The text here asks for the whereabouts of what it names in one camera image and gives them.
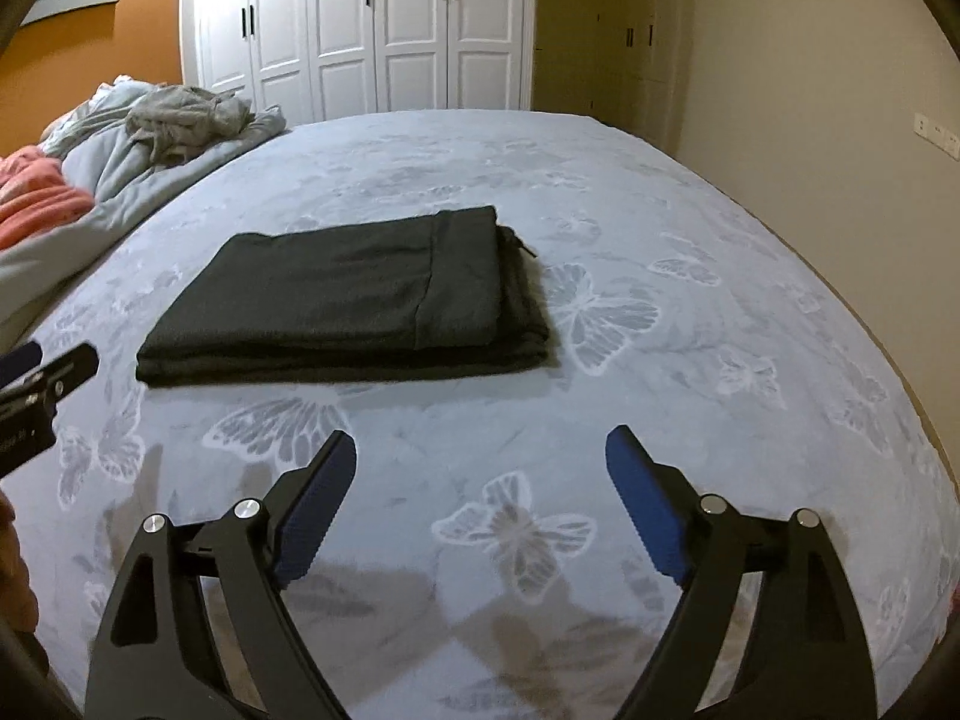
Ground black pants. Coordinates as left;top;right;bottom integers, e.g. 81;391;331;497
135;205;560;389

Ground beige built-in cabinet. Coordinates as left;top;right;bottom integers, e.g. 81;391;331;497
531;0;695;155

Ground grey crumpled garment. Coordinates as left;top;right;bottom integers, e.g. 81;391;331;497
124;84;260;166

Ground white wardrobe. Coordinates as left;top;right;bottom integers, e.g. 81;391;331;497
178;0;537;125

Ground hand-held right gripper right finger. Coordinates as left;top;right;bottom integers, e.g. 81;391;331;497
604;424;878;720

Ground grey duvet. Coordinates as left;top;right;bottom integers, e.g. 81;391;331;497
0;75;290;350

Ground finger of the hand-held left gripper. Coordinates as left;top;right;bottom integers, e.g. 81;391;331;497
0;342;43;385
30;343;100;398

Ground pink blanket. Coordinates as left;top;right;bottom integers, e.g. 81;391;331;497
0;146;97;252

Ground person's left forearm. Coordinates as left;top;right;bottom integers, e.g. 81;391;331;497
0;491;40;627

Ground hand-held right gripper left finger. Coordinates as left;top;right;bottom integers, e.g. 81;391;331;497
84;429;358;720

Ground bed with butterfly sheet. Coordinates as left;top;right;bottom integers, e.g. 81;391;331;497
0;109;960;720

